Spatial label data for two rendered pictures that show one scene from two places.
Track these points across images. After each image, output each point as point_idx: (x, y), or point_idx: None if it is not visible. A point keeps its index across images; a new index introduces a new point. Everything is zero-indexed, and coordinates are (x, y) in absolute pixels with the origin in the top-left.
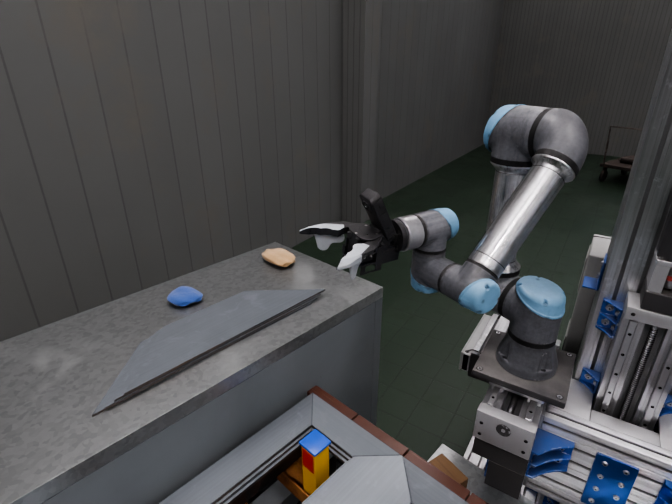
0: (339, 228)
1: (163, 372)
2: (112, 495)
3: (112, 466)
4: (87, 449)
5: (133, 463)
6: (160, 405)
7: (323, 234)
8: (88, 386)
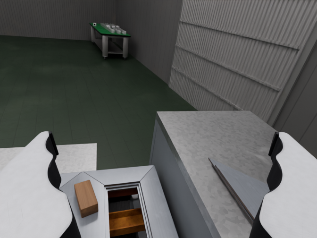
0: (285, 236)
1: (235, 191)
2: (173, 180)
3: (178, 170)
4: (184, 153)
5: (180, 182)
6: (204, 186)
7: (270, 190)
8: (237, 161)
